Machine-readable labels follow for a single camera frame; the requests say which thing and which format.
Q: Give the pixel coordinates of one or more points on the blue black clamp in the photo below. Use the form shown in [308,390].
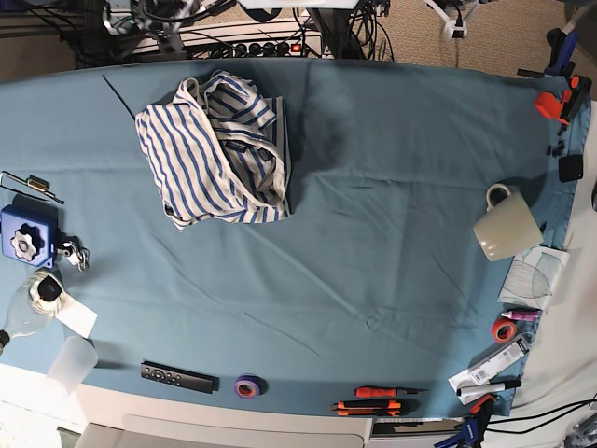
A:
[471,433]

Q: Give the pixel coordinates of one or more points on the black cable tie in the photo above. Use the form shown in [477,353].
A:
[119,97]

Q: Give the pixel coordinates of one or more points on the small purple tube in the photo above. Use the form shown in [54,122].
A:
[521,315]

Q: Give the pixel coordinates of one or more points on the leaf pattern card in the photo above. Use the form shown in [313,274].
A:
[533,277]

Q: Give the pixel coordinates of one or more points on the orange black clamp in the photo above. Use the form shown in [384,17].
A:
[565,108]

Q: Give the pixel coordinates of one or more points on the black power strip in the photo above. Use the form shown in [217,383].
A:
[256,49]

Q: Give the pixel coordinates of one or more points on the translucent plastic cup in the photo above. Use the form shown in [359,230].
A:
[76,359]

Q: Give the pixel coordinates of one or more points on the small black box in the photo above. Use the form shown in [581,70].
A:
[571,168]

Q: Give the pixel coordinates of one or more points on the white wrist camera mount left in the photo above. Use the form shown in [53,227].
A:
[455,14]

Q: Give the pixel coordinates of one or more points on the clear plastic bottle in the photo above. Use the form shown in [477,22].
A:
[35,303]

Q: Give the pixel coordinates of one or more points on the black marker pen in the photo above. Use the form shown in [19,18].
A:
[470,391]

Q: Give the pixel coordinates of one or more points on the blue box with knob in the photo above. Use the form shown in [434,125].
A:
[28,236]

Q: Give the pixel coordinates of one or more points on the purple tape roll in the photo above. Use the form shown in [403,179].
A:
[248,386]

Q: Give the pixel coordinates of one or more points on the black remote control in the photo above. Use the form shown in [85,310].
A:
[188,380]

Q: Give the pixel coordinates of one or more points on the beige ceramic mug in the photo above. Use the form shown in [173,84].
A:
[508,226]

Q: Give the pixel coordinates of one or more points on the white packaged item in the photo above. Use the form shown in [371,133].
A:
[497,361]

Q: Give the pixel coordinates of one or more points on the red screwdriver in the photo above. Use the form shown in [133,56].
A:
[375,391]

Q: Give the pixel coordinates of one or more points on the small metal padlock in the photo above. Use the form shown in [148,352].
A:
[76,254]

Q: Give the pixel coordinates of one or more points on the blue white striped T-shirt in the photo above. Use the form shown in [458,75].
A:
[218,150]

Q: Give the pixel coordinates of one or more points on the orange utility knife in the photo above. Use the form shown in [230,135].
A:
[371,407]

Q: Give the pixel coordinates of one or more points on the orange tape roll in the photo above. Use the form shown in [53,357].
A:
[503,330]

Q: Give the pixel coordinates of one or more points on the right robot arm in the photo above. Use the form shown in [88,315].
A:
[160,20]

